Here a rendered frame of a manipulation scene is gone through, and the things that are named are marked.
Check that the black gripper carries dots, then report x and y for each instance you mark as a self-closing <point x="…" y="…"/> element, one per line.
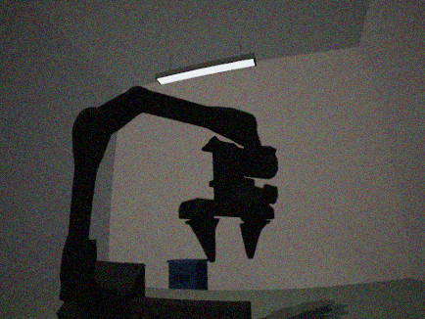
<point x="201" y="213"/>

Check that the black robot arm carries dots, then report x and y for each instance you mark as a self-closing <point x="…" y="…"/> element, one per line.
<point x="91" y="133"/>

